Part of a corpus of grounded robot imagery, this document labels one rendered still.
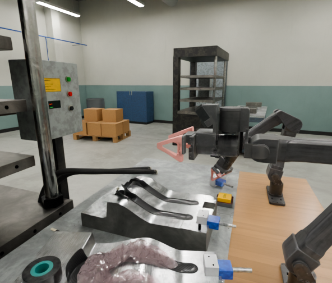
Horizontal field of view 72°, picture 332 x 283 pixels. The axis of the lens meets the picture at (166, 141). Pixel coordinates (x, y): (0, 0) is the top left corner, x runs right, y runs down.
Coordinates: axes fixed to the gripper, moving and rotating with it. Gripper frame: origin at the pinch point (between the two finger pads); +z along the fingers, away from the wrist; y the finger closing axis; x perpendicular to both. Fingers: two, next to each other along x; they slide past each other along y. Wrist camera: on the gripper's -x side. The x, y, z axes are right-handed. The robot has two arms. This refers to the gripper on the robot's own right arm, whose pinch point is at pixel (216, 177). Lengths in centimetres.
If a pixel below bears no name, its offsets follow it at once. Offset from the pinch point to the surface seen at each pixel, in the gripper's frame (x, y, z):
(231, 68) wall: -324, -526, 75
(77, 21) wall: -867, -294, 179
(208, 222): 21, 45, -18
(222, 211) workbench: 18.2, 21.1, -4.9
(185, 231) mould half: 19, 52, -14
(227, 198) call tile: 15.0, 14.6, -7.3
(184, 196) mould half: 4.7, 34.9, -6.8
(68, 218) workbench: -18, 73, 16
